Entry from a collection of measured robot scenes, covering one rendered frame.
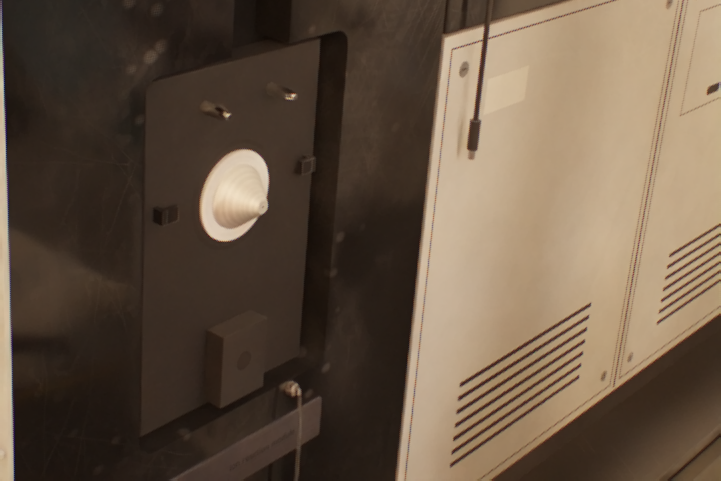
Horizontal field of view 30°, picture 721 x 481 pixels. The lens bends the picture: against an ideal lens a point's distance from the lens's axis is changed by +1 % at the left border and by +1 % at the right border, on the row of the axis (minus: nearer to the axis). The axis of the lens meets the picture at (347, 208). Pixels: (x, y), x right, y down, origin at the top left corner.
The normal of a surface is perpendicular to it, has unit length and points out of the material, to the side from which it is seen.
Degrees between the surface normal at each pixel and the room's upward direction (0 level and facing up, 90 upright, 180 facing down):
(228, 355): 90
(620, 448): 0
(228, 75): 90
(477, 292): 90
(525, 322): 90
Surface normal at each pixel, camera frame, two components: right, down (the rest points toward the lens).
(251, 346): 0.77, 0.30
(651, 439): 0.07, -0.91
